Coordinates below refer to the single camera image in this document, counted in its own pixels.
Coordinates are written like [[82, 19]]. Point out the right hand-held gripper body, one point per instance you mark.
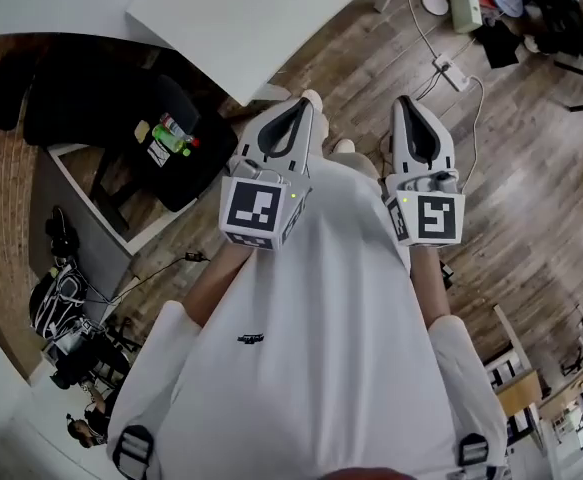
[[436, 218]]

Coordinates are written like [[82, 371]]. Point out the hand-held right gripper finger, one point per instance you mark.
[[443, 148], [397, 138]]

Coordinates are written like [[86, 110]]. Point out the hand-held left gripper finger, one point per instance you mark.
[[252, 140], [305, 143]]

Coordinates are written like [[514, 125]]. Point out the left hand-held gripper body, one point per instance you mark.
[[251, 208]]

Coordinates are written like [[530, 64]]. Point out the person's right forearm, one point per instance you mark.
[[431, 288]]

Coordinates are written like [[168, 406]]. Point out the person's left forearm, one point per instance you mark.
[[218, 280]]

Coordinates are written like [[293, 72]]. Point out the person's right beige shoe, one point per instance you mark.
[[344, 145]]

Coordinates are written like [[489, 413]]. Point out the person's beige shoe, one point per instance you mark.
[[344, 145], [313, 100]]

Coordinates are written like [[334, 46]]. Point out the person's left beige shoe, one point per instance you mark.
[[313, 100]]

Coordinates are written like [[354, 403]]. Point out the black power adapter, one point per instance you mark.
[[194, 256]]

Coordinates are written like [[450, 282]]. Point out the clear bottle with red cap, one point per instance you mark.
[[178, 127]]

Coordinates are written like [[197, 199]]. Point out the white power strip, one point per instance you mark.
[[452, 70]]

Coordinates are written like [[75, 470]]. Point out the green plastic bottle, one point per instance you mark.
[[168, 139]]

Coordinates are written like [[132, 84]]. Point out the white table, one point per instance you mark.
[[251, 23]]

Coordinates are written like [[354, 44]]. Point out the black cloth on floor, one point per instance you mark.
[[501, 43]]

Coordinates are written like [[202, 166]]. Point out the person's white shirt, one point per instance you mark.
[[311, 328]]

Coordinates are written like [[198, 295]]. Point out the round white dish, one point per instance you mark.
[[434, 2]]

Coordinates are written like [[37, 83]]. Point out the pale green rectangular box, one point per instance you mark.
[[465, 3]]

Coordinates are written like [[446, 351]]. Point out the black office chair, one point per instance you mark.
[[96, 98]]

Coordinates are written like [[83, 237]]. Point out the wooden chair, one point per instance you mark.
[[513, 363]]

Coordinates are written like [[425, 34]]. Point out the black shoes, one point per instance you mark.
[[62, 230]]

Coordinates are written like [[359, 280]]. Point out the black bag with white stripes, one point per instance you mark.
[[58, 300]]

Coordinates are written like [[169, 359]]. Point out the grey cabinet with white frame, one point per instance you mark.
[[81, 228]]

